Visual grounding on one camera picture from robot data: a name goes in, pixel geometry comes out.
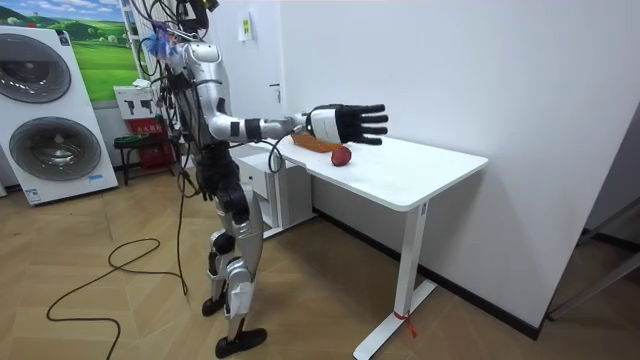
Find red apple soft toy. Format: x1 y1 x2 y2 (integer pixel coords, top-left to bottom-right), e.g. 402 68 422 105
330 145 353 168

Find white sign with yellow label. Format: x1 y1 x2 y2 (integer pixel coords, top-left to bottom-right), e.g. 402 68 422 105
237 11 254 43

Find black floor cable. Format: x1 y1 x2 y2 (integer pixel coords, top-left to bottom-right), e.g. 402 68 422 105
45 168 204 360

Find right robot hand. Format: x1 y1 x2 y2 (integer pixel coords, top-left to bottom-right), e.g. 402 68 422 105
305 103 390 147

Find orange carrot soft toy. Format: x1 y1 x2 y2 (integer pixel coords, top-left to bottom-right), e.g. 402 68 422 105
290 132 342 154

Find white drawer cabinet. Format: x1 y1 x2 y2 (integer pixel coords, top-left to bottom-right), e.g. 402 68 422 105
230 144 317 239

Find white shelf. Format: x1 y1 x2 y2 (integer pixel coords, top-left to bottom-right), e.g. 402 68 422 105
118 0 154 81

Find white cardboard box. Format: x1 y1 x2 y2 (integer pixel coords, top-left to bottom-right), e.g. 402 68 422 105
113 85 157 121

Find cable bundle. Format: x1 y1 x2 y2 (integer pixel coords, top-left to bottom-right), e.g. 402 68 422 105
128 0 221 64

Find robot legs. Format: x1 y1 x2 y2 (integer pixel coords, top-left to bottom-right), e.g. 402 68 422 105
201 172 269 360

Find grey metal frame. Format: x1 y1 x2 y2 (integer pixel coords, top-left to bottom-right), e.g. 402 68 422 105
546 195 640 322

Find red strap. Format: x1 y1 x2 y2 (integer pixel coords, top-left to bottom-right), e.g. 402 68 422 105
393 310 418 340

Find white door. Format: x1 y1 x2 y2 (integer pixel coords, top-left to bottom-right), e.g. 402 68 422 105
205 0 288 121

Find green landscape wall poster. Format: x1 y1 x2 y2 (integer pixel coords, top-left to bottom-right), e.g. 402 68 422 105
0 0 142 104

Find red box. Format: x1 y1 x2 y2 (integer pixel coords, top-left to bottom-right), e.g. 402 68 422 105
126 117 176 170

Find robot body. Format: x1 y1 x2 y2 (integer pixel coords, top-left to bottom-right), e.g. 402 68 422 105
167 0 242 202

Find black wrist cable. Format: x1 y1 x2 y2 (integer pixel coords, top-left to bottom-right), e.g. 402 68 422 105
267 130 303 174

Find white washing machine tower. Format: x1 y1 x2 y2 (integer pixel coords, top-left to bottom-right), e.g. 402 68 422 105
0 24 120 206

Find black stool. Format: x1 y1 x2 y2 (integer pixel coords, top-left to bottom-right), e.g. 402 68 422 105
113 133 177 187

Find white desk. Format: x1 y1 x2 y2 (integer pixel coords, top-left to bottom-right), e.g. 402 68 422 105
272 130 490 360

